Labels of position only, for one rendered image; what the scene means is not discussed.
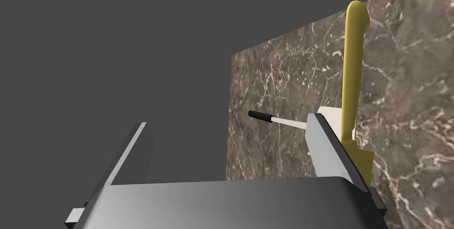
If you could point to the white faucet lever black tip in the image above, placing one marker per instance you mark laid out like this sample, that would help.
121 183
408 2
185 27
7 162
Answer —
330 115

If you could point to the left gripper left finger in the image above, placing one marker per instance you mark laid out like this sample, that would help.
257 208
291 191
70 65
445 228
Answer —
132 154

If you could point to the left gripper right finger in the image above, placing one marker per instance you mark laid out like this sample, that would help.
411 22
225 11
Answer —
324 151

